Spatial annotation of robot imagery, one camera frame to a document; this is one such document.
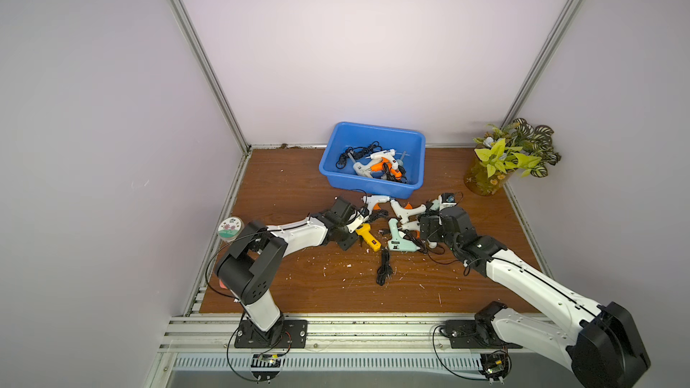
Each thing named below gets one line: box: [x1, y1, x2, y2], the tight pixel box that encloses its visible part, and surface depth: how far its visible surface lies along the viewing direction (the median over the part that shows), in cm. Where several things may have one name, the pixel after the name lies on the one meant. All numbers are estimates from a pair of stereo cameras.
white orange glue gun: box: [389, 199, 427, 230], surface depth 98 cm
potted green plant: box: [464, 117, 562, 196], surface depth 90 cm
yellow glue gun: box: [355, 222, 382, 252], surface depth 93 cm
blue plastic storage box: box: [318, 122, 426, 200], surface depth 112 cm
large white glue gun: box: [353, 149, 386, 178], surface depth 111 cm
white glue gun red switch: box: [365, 148, 399, 168], surface depth 109 cm
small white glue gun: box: [362, 194, 391, 214], surface depth 102 cm
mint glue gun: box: [388, 217, 422, 252], surface depth 91 cm
